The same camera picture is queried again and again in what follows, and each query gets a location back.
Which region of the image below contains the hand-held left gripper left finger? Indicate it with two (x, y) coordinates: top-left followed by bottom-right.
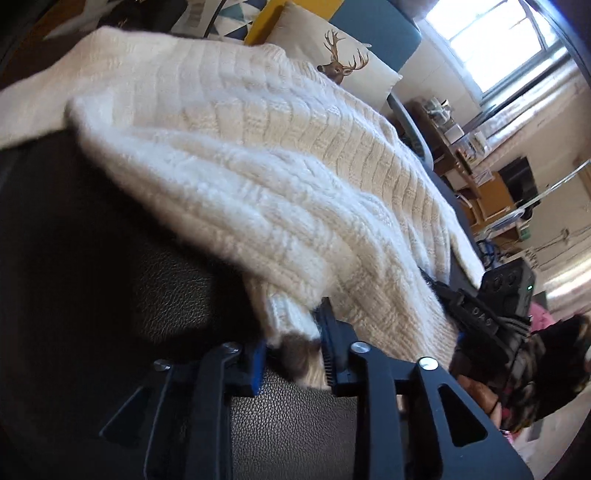
(99, 342), (267, 480)

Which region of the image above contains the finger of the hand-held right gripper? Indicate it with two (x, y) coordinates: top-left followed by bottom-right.
(418, 268), (462, 333)

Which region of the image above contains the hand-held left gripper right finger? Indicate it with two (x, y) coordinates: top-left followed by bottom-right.
(314, 298), (532, 480)

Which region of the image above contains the cream knit sweater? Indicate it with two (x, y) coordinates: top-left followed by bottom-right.
(0, 25), (485, 393)

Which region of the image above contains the person's right forearm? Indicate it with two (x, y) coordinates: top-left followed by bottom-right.
(501, 314), (591, 432)

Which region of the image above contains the person's right hand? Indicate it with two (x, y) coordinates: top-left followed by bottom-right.
(457, 376), (502, 428)

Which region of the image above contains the wooden side desk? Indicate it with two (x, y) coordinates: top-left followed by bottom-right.
(406, 97), (518, 232)

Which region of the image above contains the black television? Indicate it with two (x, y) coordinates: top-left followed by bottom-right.
(499, 157), (536, 217)

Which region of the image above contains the window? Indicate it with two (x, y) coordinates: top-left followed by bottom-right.
(425, 0), (568, 93)

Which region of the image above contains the deer print cushion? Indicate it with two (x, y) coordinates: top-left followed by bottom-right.
(265, 2), (402, 112)

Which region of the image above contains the grey yellow blue sofa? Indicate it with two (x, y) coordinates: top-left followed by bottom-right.
(245, 0), (435, 162)

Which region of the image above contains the triangle print cushion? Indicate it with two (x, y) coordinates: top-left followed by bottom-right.
(175, 0), (269, 42)

